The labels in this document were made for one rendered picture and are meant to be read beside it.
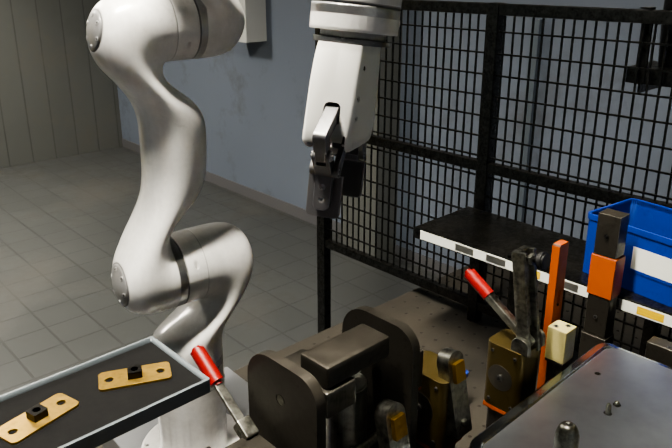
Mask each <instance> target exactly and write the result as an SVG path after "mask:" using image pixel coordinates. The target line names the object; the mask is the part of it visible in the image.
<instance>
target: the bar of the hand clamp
mask: <svg viewBox="0 0 672 448"><path fill-rule="evenodd" d="M507 257H508V258H509V259H511V261H512V268H513V286H514V304H515V322H516V337H522V338H524V339H526V340H527V341H528V342H529V344H530V356H529V357H531V338H530V334H531V336H533V337H534V339H535V343H534V344H533V345H532V346H535V347H537V351H539V350H541V345H540V324H539V303H538V282H537V269H538V270H542V271H544V270H546V269H547V268H548V267H549V264H550V256H549V255H548V253H547V252H542V251H541V252H539V254H538V255H536V248H535V247H530V246H526V245H524V246H521V247H519V248H517V249H515V250H513V251H512V253H511V252H509V253H508V255H507ZM529 357H528V358H529Z"/></svg>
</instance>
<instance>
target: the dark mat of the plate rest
mask: <svg viewBox="0 0 672 448"><path fill-rule="evenodd" d="M159 362H169V364H170V369H171V374H172V378H171V379H169V380H165V381H160V382H154V383H149V384H143V385H138V386H132V387H127V388H122V389H116V390H111V391H105V392H101V391H99V383H98V375H99V374H100V373H102V372H108V371H113V370H119V369H125V368H127V366H131V365H137V364H141V366H142V365H148V364H154V363H159ZM200 381H202V380H201V379H200V378H198V377H197V376H196V375H194V374H193V373H192V372H190V371H189V370H188V369H186V368H185V367H184V366H182V365H181V364H180V363H178V362H177V361H176V360H174V359H173V358H172V357H170V356H169V355H168V354H166V353H165V352H164V351H162V350H161V349H160V348H158V347H157V346H156V345H154V344H153V343H152V342H150V343H148V344H145V345H143V346H140V347H138V348H135V349H133V350H130V351H128V352H125V353H123V354H120V355H118V356H115V357H113V358H110V359H108V360H105V361H103V362H100V363H98V364H95V365H93V366H90V367H88V368H85V369H83V370H80V371H78V372H75V373H73V374H70V375H67V376H65V377H62V378H60V379H57V380H55V381H52V382H50V383H47V384H45V385H42V386H40V387H37V388H35V389H32V390H30V391H27V392H25V393H22V394H20V395H17V396H15V397H12V398H10V399H7V400H5V401H2V402H0V426H2V425H4V424H5V423H7V422H9V421H11V420H12V419H14V418H16V417H17V416H19V415H21V414H23V413H24V412H25V411H26V410H28V409H29V408H31V407H33V406H34V405H36V404H38V403H39V404H40V403H41V402H43V401H45V400H47V399H48V398H50V397H52V396H53V395H55V394H58V393H62V394H65V395H67V396H69V397H71V398H73V399H75V400H77V401H78V402H79V406H78V407H77V408H75V409H73V410H72V411H70V412H69V413H67V414H65V415H64V416H62V417H61V418H59V419H57V420H56V421H54V422H52V423H51V424H49V425H48V426H46V427H44V428H43V429H41V430H39V431H38V432H36V433H35V434H33V435H31V436H30V437H28V438H27V439H25V440H23V441H22V442H20V443H18V444H16V445H11V444H9V443H7V442H5V441H4V440H2V439H0V448H58V447H60V446H62V445H64V444H67V443H69V442H71V441H73V440H75V439H77V438H79V437H82V436H84V435H86V434H88V433H90V432H92V431H95V430H97V429H99V428H101V427H103V426H105V425H107V424H110V423H112V422H114V421H116V420H118V419H120V418H123V417H125V416H127V415H129V414H131V413H133V412H135V411H138V410H140V409H142V408H144V407H146V406H148V405H150V404H153V403H155V402H157V401H159V400H161V399H163V398H166V397H168V396H170V395H172V394H174V393H176V392H178V391H181V390H183V389H185V388H187V387H189V386H191V385H193V384H196V383H198V382H200Z"/></svg>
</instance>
